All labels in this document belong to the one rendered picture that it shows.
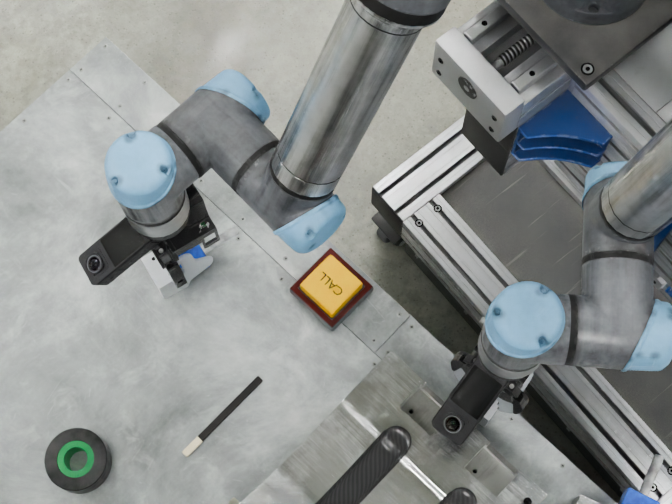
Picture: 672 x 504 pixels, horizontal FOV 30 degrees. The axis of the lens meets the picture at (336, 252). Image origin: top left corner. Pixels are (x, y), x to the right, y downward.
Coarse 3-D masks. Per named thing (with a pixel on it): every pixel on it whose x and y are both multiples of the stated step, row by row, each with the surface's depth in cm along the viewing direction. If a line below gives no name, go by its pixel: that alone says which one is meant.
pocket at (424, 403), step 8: (424, 384) 157; (416, 392) 158; (424, 392) 158; (432, 392) 157; (408, 400) 158; (416, 400) 158; (424, 400) 158; (432, 400) 158; (440, 400) 157; (408, 408) 158; (416, 408) 158; (424, 408) 158; (432, 408) 158; (416, 416) 158; (424, 416) 158; (432, 416) 158; (424, 424) 157; (432, 432) 157
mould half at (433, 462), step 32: (384, 384) 156; (416, 384) 156; (352, 416) 155; (384, 416) 155; (320, 448) 154; (352, 448) 154; (416, 448) 154; (448, 448) 154; (480, 448) 154; (288, 480) 153; (320, 480) 153; (384, 480) 153; (416, 480) 153; (448, 480) 152; (512, 480) 152
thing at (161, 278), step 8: (224, 232) 169; (232, 232) 168; (224, 240) 168; (192, 248) 167; (200, 248) 167; (208, 248) 168; (144, 256) 165; (152, 256) 165; (200, 256) 166; (144, 264) 165; (152, 264) 165; (152, 272) 165; (160, 272) 165; (160, 280) 164; (168, 280) 164; (160, 288) 164; (168, 288) 166; (176, 288) 168; (168, 296) 169
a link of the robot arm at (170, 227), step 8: (184, 208) 143; (176, 216) 142; (184, 216) 145; (136, 224) 142; (168, 224) 142; (176, 224) 144; (144, 232) 144; (152, 232) 143; (160, 232) 144; (168, 232) 144
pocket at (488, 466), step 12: (480, 456) 156; (492, 456) 156; (468, 468) 156; (480, 468) 156; (492, 468) 156; (504, 468) 156; (480, 480) 155; (492, 480) 155; (504, 480) 155; (492, 492) 155
